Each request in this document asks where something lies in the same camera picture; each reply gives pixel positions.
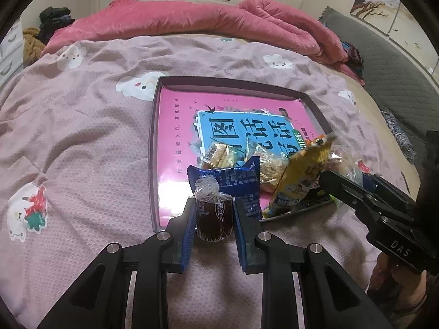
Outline blue cookie packet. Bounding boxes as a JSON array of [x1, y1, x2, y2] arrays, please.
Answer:
[[187, 156, 263, 220]]

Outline printed lilac bedsheet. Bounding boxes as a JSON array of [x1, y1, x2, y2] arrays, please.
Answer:
[[0, 32, 422, 329]]

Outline pink quilt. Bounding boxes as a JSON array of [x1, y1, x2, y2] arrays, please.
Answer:
[[41, 0, 364, 86]]

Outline white drawer unit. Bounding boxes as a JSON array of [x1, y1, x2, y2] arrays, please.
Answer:
[[0, 21, 24, 86]]

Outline long yellow snack bar packet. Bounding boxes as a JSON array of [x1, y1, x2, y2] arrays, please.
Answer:
[[262, 146, 333, 218]]

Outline small square pastry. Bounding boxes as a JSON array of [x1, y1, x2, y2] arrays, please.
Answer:
[[201, 142, 241, 170]]

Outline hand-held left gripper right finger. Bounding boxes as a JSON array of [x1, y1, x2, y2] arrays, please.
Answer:
[[232, 197, 395, 329]]

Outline pink and blue book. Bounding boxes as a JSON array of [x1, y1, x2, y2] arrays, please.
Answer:
[[156, 87, 326, 218]]

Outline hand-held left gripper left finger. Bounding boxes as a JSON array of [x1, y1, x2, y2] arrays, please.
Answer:
[[36, 197, 198, 329]]

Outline dark floral cloth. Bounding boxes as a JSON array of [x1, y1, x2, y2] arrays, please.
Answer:
[[381, 106, 417, 161]]

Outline person's right hand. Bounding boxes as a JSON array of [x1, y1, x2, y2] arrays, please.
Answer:
[[367, 252, 429, 316]]

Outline clear packet of nut brittle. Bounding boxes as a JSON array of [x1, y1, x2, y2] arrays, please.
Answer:
[[255, 147, 292, 192]]

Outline grey padded headboard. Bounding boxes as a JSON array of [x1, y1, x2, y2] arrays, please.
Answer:
[[319, 6, 439, 151]]

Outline striped folded clothes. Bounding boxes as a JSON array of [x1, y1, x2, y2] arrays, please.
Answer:
[[341, 39, 366, 79]]

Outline brown cake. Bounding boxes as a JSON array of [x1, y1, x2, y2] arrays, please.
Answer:
[[194, 175, 234, 242]]

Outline tan knitted throw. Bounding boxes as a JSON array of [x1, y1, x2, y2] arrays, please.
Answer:
[[22, 27, 47, 66]]

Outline pale yellow snack packet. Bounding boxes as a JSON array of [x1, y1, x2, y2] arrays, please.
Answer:
[[329, 147, 364, 187]]

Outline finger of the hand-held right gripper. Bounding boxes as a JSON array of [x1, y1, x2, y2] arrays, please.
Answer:
[[319, 171, 417, 235], [360, 173, 417, 213]]

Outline dark shallow box tray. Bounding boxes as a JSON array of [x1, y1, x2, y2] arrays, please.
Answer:
[[147, 76, 338, 234]]

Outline dark clothes pile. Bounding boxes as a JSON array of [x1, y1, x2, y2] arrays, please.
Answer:
[[36, 6, 76, 45]]

